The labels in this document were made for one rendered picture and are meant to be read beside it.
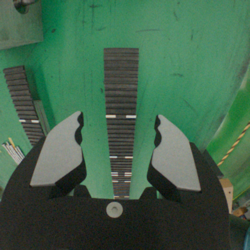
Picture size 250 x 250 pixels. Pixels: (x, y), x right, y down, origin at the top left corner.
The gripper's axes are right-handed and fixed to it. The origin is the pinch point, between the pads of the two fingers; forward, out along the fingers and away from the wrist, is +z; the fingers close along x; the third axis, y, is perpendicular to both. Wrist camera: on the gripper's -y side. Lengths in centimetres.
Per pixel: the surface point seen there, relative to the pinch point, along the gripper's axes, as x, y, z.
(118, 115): -0.3, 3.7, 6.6
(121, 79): 0.0, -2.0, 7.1
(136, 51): 1.9, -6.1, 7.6
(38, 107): -16.9, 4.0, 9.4
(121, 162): 0.8, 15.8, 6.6
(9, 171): -47, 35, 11
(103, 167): -4.1, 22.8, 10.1
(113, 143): -1.0, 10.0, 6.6
